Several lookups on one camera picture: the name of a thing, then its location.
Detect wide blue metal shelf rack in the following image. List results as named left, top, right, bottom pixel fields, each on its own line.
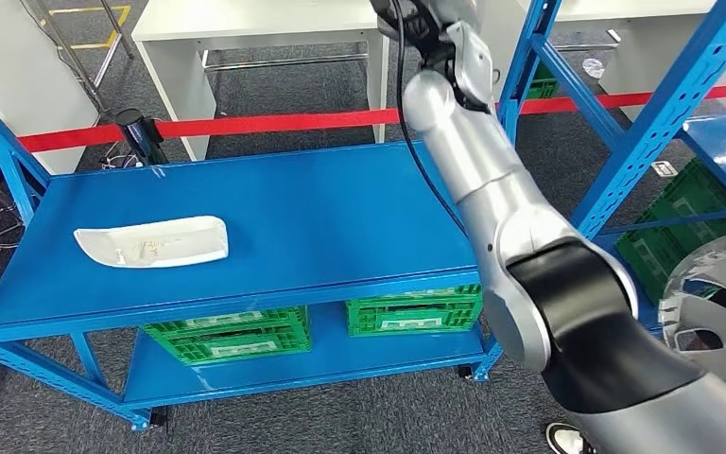
left=0, top=0, right=726, bottom=433

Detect white cabinet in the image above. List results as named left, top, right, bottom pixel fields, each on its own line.
left=0, top=0, right=101, bottom=175

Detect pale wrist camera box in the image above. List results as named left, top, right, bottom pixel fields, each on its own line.
left=445, top=22, right=495, bottom=114

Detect white table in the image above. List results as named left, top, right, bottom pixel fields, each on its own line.
left=475, top=0, right=621, bottom=105
left=597, top=0, right=726, bottom=123
left=132, top=0, right=390, bottom=163

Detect black barrier post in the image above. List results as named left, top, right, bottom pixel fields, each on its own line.
left=115, top=108, right=170, bottom=167

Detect red barrier tape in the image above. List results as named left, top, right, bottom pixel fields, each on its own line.
left=0, top=81, right=726, bottom=163

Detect black flat bracket module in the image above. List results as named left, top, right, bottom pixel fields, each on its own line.
left=369, top=0, right=458, bottom=70

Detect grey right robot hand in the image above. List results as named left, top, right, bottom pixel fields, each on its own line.
left=428, top=0, right=480, bottom=26

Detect speckled white curved plastic part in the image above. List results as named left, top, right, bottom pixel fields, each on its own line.
left=73, top=215, right=231, bottom=270

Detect thin floor cables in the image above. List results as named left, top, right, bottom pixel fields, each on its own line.
left=98, top=140, right=145, bottom=171

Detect chrome tube frame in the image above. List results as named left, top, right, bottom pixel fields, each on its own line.
left=18, top=0, right=135, bottom=117

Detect person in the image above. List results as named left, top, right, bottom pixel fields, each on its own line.
left=545, top=421, right=597, bottom=454

